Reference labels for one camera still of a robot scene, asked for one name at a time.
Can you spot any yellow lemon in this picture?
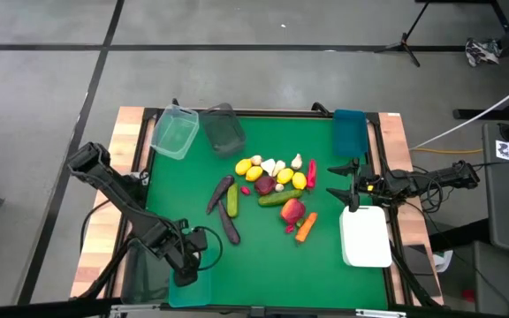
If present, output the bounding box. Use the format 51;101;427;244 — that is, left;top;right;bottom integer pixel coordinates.
276;167;295;186
291;171;308;191
234;158;253;177
245;165;264;183

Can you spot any person's sneaker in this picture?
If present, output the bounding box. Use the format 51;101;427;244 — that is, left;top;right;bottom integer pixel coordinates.
464;37;502;68

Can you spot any grey cabinet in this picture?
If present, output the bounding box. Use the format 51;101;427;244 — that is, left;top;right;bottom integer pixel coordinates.
451;240;509;318

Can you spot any red chili pepper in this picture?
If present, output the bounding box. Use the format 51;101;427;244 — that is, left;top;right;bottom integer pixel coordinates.
306;158;318;191

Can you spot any black tablet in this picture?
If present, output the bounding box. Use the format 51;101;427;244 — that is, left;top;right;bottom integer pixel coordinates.
402;243;442;298

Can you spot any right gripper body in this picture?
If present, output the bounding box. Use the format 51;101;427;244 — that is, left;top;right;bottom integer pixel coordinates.
359;170;387;200

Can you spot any black crossbar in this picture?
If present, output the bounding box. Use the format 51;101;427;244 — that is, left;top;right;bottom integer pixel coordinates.
0;298;123;318

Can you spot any white cable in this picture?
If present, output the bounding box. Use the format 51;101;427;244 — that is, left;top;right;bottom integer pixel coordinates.
411;74;509;150

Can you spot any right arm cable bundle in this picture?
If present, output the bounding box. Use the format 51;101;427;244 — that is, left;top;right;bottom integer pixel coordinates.
408;161;498;216

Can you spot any clear plastic basket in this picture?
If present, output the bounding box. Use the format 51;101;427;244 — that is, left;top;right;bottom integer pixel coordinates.
149;103;201;161

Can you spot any black desk frame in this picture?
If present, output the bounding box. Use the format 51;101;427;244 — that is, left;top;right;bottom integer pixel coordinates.
415;0;509;121

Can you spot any dark green cucumber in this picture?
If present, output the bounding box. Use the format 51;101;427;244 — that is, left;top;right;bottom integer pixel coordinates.
257;188;304;208

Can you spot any silver bracket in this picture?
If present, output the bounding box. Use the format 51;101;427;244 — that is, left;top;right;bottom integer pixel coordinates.
109;303;162;317
354;308;408;318

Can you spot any teal plastic basket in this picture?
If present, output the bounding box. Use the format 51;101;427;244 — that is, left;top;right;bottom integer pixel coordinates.
168;240;214;308

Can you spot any black tripod stand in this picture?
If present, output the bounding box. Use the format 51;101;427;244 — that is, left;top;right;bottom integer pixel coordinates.
373;0;432;68

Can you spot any blue plastic basket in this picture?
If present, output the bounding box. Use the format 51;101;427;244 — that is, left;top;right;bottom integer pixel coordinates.
332;109;369;159

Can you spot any red apple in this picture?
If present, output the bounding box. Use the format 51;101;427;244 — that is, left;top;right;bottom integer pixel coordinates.
279;198;308;226

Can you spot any white plastic basket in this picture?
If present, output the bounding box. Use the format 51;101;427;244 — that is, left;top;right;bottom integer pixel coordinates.
338;205;393;269

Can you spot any dark red round fruit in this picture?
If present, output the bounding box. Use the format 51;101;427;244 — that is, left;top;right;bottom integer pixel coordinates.
254;175;277;196

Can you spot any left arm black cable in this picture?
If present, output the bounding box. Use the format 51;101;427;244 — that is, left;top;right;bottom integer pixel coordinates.
191;225;224;271

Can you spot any light green cucumber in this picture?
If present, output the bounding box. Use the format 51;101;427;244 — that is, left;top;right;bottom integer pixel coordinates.
226;182;240;219

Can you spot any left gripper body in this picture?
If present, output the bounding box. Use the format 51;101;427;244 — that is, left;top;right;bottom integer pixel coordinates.
165;241;198;273

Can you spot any yellow cable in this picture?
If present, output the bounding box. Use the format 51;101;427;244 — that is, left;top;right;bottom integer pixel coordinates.
410;147;484;155

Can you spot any grey translucent basket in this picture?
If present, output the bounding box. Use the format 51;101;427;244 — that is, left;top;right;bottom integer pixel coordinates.
199;102;247;159

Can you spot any orange carrot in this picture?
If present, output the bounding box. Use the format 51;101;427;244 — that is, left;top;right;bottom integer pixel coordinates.
294;211;319;244

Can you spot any black power cable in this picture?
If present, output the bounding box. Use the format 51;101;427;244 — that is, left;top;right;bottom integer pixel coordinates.
79;197;125;256

